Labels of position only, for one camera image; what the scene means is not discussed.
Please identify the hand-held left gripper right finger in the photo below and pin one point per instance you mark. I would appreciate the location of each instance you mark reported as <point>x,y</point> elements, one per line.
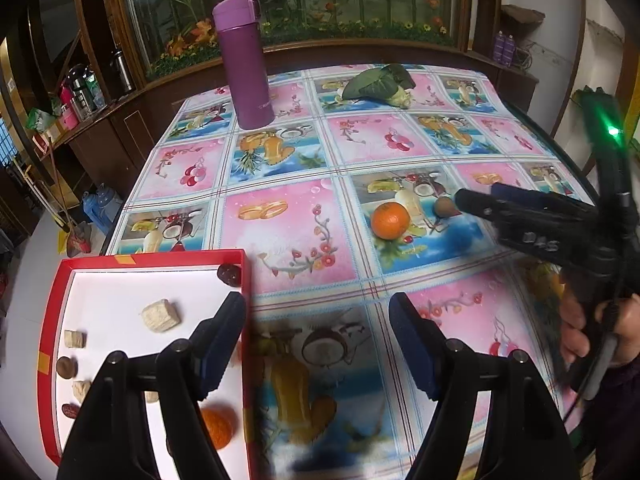
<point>410,340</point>

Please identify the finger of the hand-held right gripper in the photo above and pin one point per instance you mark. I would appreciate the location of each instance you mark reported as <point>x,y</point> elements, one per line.
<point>475,205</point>
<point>515,194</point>

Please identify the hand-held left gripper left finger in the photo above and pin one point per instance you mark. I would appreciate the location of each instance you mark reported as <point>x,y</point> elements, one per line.
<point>222,340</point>

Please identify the dark red date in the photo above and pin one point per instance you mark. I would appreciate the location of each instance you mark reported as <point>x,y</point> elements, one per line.
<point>229,275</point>
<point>69,410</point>

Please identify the orange mandarin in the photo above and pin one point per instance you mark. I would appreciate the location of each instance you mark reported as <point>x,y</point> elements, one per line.
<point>219,427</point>
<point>390,220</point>

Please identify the red cardboard box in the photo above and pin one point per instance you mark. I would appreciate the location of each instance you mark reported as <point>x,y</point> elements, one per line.
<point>125,290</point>

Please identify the person's right forearm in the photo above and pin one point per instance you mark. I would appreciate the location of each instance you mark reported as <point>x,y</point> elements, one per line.
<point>620,420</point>

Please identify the person's right hand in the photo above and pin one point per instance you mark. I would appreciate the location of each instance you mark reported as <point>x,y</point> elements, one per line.
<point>575,320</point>

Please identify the purple spray bottle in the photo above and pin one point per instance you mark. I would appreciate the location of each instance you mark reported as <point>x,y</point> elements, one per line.
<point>498,48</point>
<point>508,51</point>

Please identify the green leafy vegetable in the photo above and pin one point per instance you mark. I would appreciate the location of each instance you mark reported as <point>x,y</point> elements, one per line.
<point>375,82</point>

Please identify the dustpan with red brush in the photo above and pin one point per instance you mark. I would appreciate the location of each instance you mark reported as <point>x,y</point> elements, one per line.
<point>80,239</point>

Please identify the blue water jug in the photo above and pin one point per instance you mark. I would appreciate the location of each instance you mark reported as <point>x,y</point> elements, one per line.
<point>92,209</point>
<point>109,201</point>

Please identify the printed plastic tablecloth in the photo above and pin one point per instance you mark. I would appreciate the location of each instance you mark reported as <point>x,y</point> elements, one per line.
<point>300,160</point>

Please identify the dark wooden cabinet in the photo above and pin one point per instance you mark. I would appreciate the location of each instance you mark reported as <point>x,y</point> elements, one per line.
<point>115,135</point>

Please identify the artificial flower display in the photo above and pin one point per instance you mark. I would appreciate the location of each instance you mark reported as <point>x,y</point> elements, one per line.
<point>300,5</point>

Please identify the purple thermos bottle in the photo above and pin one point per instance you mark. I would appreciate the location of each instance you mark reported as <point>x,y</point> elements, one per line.
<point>245,60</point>

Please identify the pink cup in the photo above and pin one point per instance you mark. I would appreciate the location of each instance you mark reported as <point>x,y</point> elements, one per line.
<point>68,110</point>

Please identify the clear water bottle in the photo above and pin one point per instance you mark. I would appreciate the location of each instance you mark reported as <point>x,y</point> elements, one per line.
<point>95,93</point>

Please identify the green packet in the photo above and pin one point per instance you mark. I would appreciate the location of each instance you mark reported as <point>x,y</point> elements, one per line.
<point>40,120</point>

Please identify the silver black kettle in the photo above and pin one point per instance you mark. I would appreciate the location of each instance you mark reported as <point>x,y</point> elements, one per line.
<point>80,89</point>

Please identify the black thermos flask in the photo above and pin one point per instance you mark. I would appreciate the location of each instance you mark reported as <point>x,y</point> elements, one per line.
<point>121,69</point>

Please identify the wooden wall shelf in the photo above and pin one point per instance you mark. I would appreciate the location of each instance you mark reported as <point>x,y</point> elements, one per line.
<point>522,15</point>

